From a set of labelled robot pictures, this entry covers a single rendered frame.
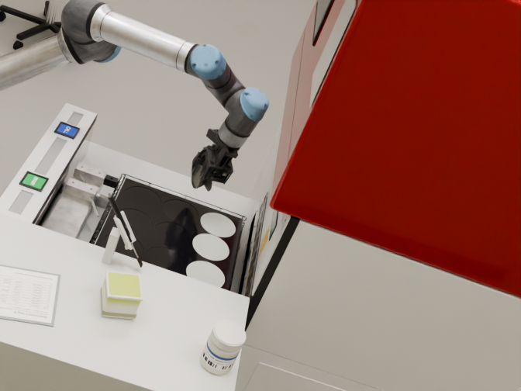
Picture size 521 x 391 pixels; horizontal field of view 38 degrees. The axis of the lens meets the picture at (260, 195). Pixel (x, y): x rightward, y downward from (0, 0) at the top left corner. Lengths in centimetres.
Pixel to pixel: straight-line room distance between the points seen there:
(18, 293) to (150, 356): 30
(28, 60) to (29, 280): 71
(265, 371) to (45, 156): 79
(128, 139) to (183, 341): 242
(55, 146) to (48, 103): 200
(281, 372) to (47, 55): 103
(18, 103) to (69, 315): 249
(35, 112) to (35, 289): 239
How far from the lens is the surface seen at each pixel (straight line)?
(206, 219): 207
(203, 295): 175
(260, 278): 175
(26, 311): 160
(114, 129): 399
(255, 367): 194
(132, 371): 155
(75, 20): 197
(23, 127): 383
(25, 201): 187
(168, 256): 191
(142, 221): 199
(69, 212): 198
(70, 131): 212
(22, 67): 214
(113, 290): 159
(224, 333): 155
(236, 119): 189
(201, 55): 179
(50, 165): 199
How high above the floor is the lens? 213
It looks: 33 degrees down
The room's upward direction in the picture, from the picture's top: 24 degrees clockwise
